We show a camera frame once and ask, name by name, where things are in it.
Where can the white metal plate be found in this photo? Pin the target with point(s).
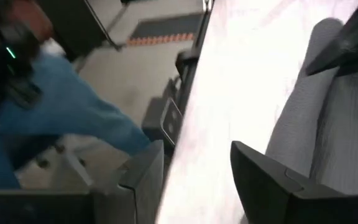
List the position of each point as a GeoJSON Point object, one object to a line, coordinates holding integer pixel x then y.
{"type": "Point", "coordinates": [73, 169]}

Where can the black table frame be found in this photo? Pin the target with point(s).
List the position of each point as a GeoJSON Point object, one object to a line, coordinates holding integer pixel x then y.
{"type": "Point", "coordinates": [191, 62]}

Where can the grey towel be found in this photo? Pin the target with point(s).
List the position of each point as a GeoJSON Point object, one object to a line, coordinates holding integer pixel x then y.
{"type": "Point", "coordinates": [337, 130]}

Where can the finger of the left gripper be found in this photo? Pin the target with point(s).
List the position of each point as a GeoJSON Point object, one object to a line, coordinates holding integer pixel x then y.
{"type": "Point", "coordinates": [353, 43]}

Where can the orange striped black floor mat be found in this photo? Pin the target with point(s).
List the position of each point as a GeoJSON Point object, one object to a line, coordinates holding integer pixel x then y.
{"type": "Point", "coordinates": [166, 28]}

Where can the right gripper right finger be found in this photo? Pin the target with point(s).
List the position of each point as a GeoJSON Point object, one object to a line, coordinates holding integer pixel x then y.
{"type": "Point", "coordinates": [259, 186]}

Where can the person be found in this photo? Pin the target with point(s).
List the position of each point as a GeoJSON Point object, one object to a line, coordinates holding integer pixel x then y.
{"type": "Point", "coordinates": [67, 102]}

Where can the black stand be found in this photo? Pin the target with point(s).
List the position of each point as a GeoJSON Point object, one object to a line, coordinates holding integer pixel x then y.
{"type": "Point", "coordinates": [73, 25]}

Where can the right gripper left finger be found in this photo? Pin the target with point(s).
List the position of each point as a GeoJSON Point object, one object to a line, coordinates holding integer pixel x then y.
{"type": "Point", "coordinates": [141, 193]}

